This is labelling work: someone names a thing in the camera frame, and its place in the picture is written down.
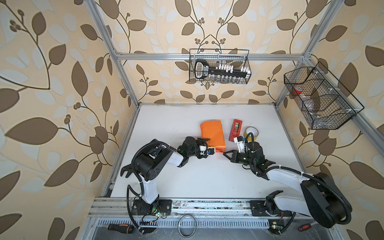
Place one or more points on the red tape dispenser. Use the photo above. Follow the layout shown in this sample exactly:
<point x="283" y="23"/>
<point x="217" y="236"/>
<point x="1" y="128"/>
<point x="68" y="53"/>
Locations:
<point x="235" y="130"/>

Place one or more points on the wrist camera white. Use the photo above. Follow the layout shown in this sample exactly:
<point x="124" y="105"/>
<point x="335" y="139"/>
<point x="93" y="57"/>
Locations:
<point x="240" y="141"/>
<point x="206" y="151"/>

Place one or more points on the aluminium front rail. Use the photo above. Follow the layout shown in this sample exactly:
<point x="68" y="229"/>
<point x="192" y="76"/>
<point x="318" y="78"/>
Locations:
<point x="221" y="208"/>

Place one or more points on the black wire basket back wall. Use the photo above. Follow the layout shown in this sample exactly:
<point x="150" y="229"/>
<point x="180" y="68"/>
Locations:
<point x="237" y="58"/>

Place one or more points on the black socket tool set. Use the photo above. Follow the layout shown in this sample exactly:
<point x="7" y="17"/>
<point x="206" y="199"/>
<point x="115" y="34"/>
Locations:
<point x="202" y="69"/>

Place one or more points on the yellow tape roll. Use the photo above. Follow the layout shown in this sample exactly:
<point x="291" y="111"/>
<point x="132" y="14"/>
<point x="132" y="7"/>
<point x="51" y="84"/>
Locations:
<point x="252" y="130"/>

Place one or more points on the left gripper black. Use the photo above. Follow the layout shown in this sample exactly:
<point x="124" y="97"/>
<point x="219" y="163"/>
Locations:
<point x="201" y="142"/>

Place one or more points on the orange black screwdriver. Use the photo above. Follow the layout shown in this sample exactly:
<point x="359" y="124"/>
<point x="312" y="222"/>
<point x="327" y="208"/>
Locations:
<point x="123" y="228"/>

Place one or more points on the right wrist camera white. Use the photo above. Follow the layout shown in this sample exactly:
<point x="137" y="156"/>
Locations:
<point x="240" y="141"/>

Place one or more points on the black wire basket wall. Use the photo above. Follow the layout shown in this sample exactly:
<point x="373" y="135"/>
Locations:
<point x="326" y="103"/>
<point x="237" y="58"/>

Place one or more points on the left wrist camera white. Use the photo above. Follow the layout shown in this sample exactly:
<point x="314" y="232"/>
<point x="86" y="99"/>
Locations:
<point x="206" y="151"/>

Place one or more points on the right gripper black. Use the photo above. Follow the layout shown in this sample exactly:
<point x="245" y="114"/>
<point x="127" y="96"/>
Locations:
<point x="233" y="158"/>

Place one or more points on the red handled ratchet wrench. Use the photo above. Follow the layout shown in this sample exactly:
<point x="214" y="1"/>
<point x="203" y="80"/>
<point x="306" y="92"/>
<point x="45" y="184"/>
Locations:
<point x="306" y="227"/>

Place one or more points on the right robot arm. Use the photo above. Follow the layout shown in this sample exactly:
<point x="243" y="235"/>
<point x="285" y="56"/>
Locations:
<point x="317" y="195"/>

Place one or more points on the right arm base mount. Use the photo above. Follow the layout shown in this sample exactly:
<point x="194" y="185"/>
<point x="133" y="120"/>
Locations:
<point x="264" y="208"/>

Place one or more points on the red capped item in basket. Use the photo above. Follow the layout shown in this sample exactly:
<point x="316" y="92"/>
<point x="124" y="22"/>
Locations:
<point x="297" y="90"/>

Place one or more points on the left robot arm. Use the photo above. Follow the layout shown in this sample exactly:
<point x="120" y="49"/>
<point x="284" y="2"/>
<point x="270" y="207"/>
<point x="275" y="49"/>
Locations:
<point x="149" y="160"/>

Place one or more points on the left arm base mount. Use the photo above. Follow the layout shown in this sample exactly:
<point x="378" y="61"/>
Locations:
<point x="159" y="207"/>

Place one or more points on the black wire basket right wall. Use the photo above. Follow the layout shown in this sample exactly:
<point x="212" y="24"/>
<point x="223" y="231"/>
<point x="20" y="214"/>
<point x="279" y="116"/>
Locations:
<point x="326" y="103"/>

